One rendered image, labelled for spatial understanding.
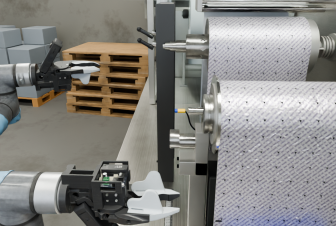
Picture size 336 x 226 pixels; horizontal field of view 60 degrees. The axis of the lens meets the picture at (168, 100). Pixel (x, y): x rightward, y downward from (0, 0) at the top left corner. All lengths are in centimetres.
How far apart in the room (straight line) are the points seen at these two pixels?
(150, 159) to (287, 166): 62
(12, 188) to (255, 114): 44
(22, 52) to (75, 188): 375
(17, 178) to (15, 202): 4
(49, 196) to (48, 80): 54
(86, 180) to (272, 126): 33
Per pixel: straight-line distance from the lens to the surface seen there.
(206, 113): 52
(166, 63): 80
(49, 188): 58
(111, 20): 460
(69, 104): 400
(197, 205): 69
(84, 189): 57
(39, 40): 451
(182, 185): 95
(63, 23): 496
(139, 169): 103
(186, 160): 62
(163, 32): 79
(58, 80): 102
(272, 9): 88
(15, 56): 436
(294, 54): 75
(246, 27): 73
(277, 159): 55
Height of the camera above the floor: 146
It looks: 20 degrees down
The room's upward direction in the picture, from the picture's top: straight up
